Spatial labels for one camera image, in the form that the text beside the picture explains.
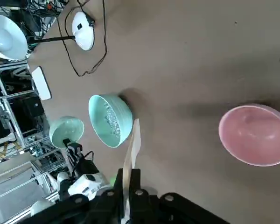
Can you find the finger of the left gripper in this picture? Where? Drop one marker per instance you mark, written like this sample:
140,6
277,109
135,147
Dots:
67,144
76,149

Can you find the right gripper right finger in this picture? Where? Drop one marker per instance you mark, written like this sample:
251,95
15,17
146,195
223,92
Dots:
149,205

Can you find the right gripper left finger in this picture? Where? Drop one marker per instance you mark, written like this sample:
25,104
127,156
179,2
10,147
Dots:
100,205

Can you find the small green bowl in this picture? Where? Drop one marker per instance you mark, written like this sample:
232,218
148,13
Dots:
65,128

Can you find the beige spoon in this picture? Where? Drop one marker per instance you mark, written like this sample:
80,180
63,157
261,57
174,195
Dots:
134,140

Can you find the large green bowl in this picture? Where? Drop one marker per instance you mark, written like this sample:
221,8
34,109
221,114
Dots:
124,116

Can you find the pink bowl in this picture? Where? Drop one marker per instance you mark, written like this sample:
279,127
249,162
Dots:
254,135

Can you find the clear beads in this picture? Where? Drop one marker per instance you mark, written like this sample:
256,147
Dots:
112,119

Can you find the white square board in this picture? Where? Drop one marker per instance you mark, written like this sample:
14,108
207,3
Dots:
41,82

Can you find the white desk lamp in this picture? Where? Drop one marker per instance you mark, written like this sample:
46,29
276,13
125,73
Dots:
82,35

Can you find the aluminium profile frame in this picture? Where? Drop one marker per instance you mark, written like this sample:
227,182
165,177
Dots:
11,112

